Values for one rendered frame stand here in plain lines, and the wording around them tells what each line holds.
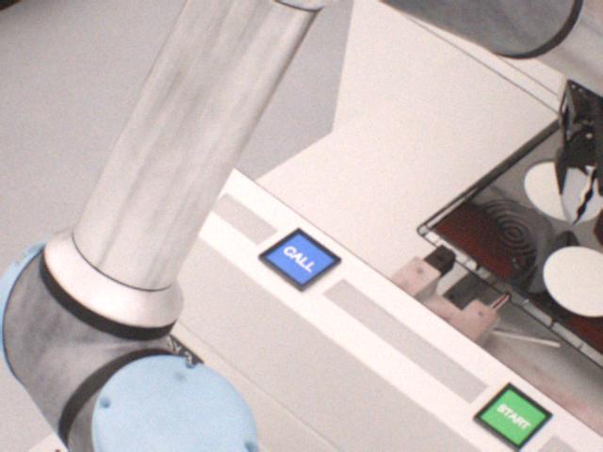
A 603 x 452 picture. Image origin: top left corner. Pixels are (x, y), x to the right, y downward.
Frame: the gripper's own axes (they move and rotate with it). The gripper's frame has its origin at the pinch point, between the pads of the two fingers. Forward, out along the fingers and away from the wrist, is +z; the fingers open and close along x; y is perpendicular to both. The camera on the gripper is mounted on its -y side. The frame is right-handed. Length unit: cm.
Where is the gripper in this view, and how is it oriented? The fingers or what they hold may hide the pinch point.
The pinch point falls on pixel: (576, 219)
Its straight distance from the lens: 136.9
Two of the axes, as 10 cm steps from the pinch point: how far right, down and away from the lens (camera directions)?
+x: -9.9, -1.0, -0.6
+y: 0.3, -7.0, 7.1
